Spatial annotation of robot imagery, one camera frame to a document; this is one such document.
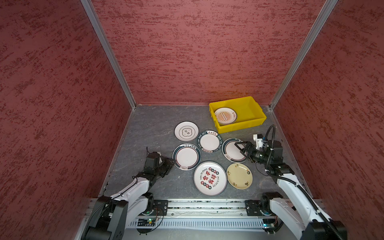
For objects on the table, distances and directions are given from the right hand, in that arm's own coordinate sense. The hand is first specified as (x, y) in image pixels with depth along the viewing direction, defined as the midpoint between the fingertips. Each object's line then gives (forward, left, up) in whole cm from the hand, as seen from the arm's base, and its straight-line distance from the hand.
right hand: (236, 150), depth 79 cm
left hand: (-2, +34, -13) cm, 37 cm away
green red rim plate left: (+4, +28, -14) cm, 32 cm away
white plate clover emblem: (+23, +28, -14) cm, 39 cm away
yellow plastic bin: (+37, -11, -12) cm, 41 cm away
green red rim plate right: (+4, 0, -10) cm, 11 cm away
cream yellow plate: (-10, -3, -13) cm, 17 cm away
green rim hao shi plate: (+15, +12, -15) cm, 25 cm away
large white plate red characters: (-10, +14, -15) cm, 23 cm away
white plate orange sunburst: (+35, -2, -11) cm, 37 cm away
